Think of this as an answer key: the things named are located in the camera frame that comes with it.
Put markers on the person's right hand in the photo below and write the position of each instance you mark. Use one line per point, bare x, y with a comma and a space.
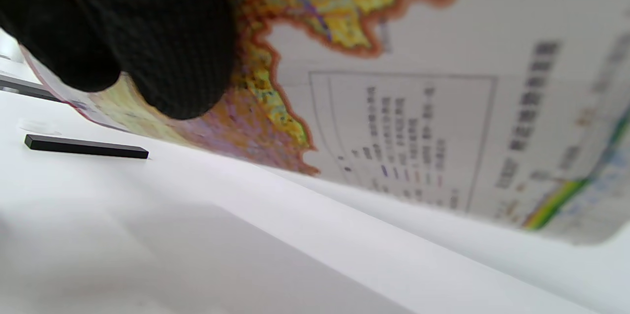
147, 23

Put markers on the colourful paper map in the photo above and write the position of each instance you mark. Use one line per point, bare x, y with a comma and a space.
418, 97

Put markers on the black bar paperweight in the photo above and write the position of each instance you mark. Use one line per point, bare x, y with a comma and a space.
86, 147

